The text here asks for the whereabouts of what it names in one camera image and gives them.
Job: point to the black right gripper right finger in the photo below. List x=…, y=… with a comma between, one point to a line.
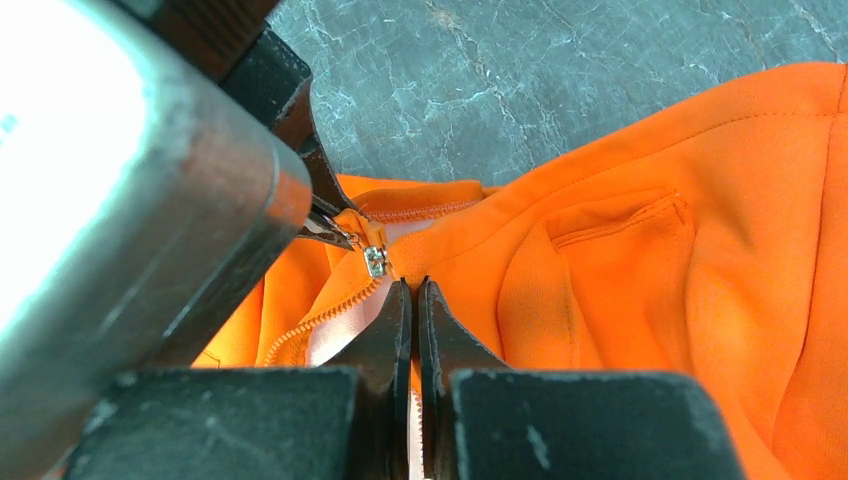
x=484, y=420

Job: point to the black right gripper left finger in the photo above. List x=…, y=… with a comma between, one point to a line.
x=346, y=419

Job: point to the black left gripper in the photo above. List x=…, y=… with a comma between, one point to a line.
x=232, y=43

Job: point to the orange zip jacket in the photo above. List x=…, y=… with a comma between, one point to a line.
x=708, y=240

